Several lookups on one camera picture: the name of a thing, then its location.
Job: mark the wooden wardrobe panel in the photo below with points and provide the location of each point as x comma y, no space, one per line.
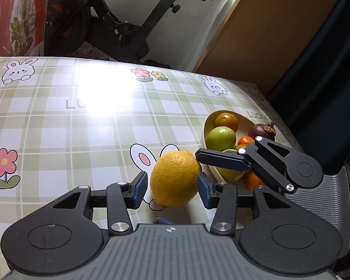
260,39

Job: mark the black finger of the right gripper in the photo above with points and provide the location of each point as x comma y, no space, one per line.
281,168

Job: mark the black exercise bike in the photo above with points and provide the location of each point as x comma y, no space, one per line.
71,23

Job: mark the small orange tangerine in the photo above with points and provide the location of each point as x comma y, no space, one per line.
245,140

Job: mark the brown round fruit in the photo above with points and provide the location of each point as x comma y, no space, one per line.
227,119

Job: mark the checkered bunny tablecloth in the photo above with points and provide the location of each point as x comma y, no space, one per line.
73,122

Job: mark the yellow lemon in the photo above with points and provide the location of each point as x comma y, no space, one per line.
173,181

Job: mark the dark blue curtain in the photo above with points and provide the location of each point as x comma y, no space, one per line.
313,96

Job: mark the dark purple mangosteen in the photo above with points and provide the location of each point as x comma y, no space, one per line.
263,130

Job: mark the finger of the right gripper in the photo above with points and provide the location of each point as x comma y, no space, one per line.
160,220

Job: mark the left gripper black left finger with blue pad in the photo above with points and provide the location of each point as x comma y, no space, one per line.
120,197

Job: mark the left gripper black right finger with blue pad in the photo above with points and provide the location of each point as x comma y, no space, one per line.
221,196

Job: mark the red printed wall tapestry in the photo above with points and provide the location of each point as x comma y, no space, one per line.
22,27

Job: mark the green apple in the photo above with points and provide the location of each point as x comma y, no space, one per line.
229,175
220,138

